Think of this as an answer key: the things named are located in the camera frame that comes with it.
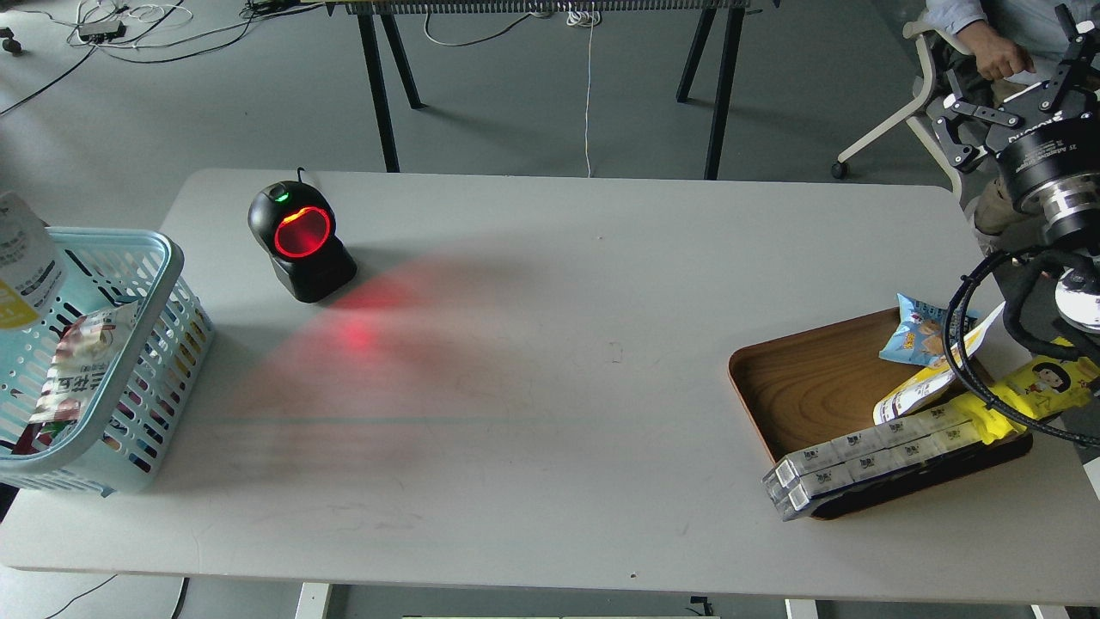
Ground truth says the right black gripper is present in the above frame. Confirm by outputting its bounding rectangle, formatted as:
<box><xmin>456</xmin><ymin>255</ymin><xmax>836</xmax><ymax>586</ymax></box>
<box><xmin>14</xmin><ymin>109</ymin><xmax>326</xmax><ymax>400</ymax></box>
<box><xmin>932</xmin><ymin>4</ymin><xmax>1099</xmax><ymax>224</ymax></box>

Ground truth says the yellow white snack pouch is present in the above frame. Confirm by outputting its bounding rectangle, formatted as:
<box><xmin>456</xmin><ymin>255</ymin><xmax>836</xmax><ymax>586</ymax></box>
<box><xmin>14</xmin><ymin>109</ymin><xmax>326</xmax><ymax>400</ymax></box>
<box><xmin>1</xmin><ymin>191</ymin><xmax>67</xmax><ymax>330</ymax></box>

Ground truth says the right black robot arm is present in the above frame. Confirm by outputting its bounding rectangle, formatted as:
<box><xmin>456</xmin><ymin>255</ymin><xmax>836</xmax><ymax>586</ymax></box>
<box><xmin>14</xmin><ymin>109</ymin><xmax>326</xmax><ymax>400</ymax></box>
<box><xmin>925</xmin><ymin>1</ymin><xmax>1097</xmax><ymax>447</ymax></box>

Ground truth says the blue snack bag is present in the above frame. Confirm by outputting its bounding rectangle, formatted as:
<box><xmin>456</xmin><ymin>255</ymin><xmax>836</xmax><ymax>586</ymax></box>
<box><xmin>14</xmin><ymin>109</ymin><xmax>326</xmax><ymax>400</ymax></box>
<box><xmin>877</xmin><ymin>292</ymin><xmax>950</xmax><ymax>367</ymax></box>

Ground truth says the yellow cartoon snack pack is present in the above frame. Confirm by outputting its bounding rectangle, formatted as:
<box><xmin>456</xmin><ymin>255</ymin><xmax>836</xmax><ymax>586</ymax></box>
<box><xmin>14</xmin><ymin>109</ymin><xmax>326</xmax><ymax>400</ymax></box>
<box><xmin>948</xmin><ymin>356</ymin><xmax>1097</xmax><ymax>445</ymax></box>

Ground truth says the red white snack bag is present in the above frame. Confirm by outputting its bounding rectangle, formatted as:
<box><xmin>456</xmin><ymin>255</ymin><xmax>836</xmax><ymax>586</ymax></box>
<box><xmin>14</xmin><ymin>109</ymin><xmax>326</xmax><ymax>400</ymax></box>
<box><xmin>12</xmin><ymin>301</ymin><xmax>140</xmax><ymax>456</ymax></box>

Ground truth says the light blue plastic basket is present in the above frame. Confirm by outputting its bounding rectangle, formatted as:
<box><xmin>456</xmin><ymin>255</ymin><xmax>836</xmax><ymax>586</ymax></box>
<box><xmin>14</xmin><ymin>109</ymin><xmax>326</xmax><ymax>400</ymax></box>
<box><xmin>1</xmin><ymin>226</ymin><xmax>215</xmax><ymax>496</ymax></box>

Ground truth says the seated person's hand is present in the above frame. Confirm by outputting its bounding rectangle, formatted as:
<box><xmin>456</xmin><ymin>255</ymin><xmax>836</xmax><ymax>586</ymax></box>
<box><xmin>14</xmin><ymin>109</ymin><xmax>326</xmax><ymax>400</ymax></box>
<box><xmin>971</xmin><ymin>34</ymin><xmax>1035</xmax><ymax>81</ymax></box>

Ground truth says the black leg background table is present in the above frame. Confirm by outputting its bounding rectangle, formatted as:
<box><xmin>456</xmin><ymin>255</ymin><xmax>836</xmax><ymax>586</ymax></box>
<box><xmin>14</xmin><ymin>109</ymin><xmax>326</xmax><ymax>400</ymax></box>
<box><xmin>310</xmin><ymin>1</ymin><xmax>750</xmax><ymax>181</ymax></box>

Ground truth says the brown wooden tray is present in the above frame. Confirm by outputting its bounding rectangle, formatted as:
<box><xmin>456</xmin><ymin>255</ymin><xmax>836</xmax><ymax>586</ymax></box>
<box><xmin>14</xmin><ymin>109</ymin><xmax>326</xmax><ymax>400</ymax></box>
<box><xmin>728</xmin><ymin>309</ymin><xmax>1034</xmax><ymax>511</ymax></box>

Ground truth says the long white box pack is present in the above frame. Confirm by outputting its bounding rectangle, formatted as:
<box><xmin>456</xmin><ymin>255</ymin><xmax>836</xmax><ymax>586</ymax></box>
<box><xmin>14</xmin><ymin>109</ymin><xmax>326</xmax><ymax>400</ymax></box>
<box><xmin>761</xmin><ymin>404</ymin><xmax>982</xmax><ymax>521</ymax></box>

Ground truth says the black barcode scanner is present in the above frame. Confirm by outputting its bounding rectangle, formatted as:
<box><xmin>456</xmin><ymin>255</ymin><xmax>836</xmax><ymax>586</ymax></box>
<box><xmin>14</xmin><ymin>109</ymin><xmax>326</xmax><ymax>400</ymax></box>
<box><xmin>248</xmin><ymin>166</ymin><xmax>358</xmax><ymax>303</ymax></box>

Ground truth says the white hanging cable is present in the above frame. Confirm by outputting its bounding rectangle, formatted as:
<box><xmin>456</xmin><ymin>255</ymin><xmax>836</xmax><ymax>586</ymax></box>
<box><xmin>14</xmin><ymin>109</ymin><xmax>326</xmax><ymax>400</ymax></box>
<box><xmin>565</xmin><ymin>7</ymin><xmax>602</xmax><ymax>179</ymax></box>

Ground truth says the floor cables and power strip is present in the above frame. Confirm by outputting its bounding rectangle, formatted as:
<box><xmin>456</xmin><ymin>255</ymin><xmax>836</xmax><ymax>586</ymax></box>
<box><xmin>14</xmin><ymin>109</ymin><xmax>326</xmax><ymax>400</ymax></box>
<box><xmin>0</xmin><ymin>0</ymin><xmax>327</xmax><ymax>117</ymax></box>

